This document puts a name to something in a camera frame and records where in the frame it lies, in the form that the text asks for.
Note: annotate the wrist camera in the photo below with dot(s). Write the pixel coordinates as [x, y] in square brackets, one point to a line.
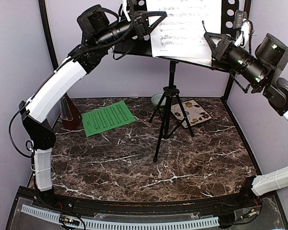
[243, 27]
[127, 6]

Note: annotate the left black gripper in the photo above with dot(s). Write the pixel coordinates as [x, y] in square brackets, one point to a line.
[141, 23]

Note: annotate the floral square plate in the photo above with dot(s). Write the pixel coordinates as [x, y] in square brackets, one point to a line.
[194, 112]

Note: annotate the white slotted cable duct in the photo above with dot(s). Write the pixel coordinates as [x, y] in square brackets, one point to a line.
[104, 222]

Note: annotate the brown wooden metronome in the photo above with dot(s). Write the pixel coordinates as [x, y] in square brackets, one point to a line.
[70, 115]

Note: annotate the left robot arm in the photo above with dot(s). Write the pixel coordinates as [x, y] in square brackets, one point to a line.
[101, 30]

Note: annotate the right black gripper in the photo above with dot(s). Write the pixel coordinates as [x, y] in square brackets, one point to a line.
[220, 51]

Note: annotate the black music stand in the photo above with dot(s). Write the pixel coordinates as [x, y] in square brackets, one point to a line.
[171, 91]

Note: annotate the white sheet music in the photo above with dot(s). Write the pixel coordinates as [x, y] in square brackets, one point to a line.
[181, 33]

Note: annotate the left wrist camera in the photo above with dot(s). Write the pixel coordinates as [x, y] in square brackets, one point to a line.
[127, 6]

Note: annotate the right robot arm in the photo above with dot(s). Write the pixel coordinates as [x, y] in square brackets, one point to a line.
[262, 71]

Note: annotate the black front rail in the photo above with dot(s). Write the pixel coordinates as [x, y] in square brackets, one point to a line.
[218, 205]

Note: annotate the green ceramic bowl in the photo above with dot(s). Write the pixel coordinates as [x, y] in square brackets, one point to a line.
[155, 100]

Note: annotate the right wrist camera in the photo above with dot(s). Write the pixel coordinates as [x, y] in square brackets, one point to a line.
[243, 27]

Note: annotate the green sheet music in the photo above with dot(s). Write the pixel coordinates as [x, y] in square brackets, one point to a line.
[107, 118]

